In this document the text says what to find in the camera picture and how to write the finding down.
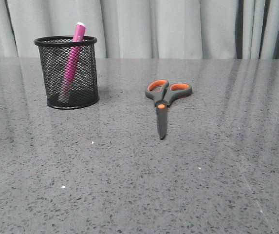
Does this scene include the grey orange scissors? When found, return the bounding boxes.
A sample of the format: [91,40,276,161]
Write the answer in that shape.
[145,79,192,139]

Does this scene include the pink marker pen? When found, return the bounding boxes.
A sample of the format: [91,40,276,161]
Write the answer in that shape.
[58,22,86,103]

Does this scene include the black mesh pen cup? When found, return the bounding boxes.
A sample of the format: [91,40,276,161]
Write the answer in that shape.
[34,36,99,110]

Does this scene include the grey curtain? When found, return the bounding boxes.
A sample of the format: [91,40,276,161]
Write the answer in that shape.
[0,0,279,59]

